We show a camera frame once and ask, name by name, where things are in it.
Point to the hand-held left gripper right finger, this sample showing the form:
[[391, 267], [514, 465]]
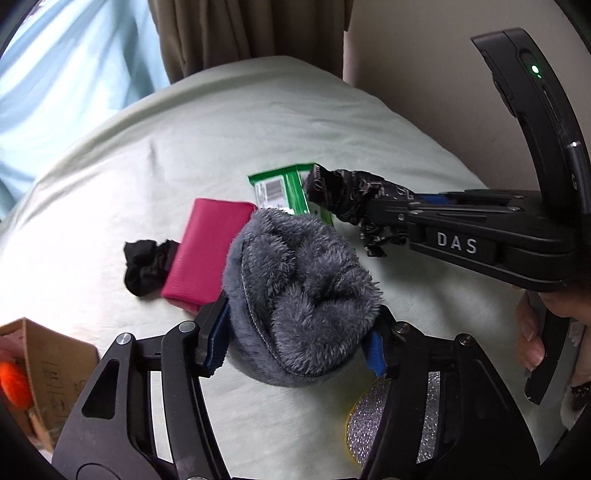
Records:
[[376, 353]]

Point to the pale green bed sheet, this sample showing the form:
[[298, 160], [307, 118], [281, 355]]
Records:
[[184, 138]]

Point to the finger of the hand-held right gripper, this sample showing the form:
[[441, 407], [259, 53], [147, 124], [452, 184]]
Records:
[[434, 199], [461, 219]]

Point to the cardboard box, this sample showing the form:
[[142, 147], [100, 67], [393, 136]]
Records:
[[55, 364]]

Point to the person's right hand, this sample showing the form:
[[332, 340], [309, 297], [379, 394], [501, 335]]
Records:
[[531, 344]]

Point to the orange fuzzy ball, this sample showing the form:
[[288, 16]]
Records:
[[14, 385]]

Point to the green snack packet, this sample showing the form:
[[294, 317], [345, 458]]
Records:
[[288, 184]]

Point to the brown curtain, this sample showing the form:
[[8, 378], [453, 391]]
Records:
[[240, 32]]

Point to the grey fuzzy sock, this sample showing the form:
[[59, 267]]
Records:
[[300, 295]]

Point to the black bunched sock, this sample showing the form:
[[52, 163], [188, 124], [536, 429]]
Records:
[[145, 267]]

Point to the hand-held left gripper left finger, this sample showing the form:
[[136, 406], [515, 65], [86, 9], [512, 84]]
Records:
[[216, 344]]

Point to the light blue curtain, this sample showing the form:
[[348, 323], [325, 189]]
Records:
[[69, 69]]

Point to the magenta pouch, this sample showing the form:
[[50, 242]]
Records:
[[203, 249]]

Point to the person's white patterned clothing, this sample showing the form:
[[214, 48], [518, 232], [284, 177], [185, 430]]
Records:
[[577, 369]]

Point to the silver glitter pouch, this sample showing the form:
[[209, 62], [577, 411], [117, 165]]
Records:
[[369, 415]]

